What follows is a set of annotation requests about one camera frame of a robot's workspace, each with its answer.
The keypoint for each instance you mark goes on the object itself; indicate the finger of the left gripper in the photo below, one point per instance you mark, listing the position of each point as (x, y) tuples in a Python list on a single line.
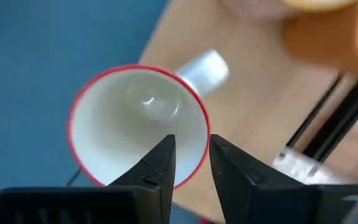
[(148, 193)]

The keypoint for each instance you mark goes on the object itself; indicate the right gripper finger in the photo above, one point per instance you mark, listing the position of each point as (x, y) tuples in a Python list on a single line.
[(253, 193)]

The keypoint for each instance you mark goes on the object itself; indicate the black metal shelf rack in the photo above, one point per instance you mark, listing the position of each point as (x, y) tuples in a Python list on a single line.
[(343, 121)]

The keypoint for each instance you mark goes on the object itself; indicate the light wooden shelf board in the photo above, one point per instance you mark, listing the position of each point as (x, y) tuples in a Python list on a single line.
[(259, 102)]

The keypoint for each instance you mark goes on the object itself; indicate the orange mug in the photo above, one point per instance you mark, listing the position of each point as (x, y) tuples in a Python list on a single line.
[(322, 40)]

